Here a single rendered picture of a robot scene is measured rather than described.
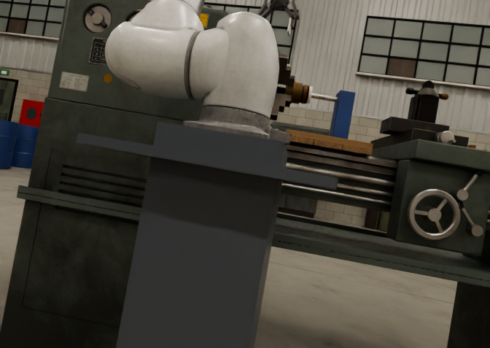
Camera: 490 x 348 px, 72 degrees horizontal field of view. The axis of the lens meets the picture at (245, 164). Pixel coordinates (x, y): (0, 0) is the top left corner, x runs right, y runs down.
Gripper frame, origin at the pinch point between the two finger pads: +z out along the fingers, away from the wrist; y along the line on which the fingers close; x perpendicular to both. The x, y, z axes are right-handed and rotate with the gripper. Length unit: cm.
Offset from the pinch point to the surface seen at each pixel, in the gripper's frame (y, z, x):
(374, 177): -46, 59, -1
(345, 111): -33.6, 33.9, -2.8
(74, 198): 44, 86, 36
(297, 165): -20, 60, 9
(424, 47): -150, -385, -611
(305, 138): -22, 51, 12
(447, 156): -66, 53, 12
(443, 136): -65, 46, 11
